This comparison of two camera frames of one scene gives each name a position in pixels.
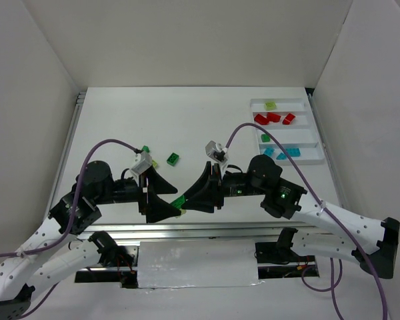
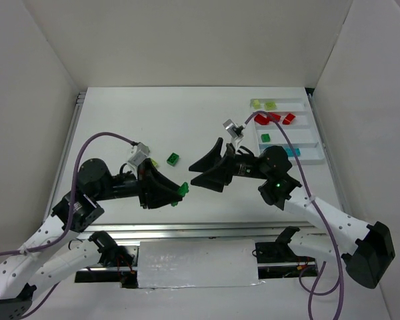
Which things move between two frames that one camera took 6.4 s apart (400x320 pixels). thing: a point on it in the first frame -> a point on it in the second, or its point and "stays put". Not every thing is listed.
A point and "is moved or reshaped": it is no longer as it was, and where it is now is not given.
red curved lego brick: [273, 117] stays put
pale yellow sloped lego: [270, 106] stays put
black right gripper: [218, 188] -> [228, 165]
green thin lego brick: [179, 202] is moved or reshaped
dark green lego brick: [173, 159] stays put
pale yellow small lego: [183, 212] -> [256, 104]
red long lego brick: [261, 120] stays put
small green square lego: [265, 138] stays put
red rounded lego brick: [289, 119] stays put
